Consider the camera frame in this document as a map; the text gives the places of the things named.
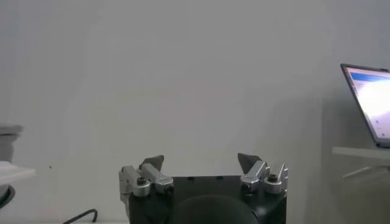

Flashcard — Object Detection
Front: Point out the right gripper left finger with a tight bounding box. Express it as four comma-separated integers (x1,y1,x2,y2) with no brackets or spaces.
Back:
118,154,174,211

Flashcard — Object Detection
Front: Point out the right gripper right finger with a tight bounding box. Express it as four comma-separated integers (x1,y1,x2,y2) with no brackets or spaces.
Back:
237,152,289,195

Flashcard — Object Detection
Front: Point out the black open laptop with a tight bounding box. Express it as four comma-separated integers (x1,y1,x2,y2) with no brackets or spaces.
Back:
340,63,390,149

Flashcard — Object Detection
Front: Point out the black cooker power cord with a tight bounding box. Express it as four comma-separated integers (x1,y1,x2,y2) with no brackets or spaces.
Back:
62,208,99,224

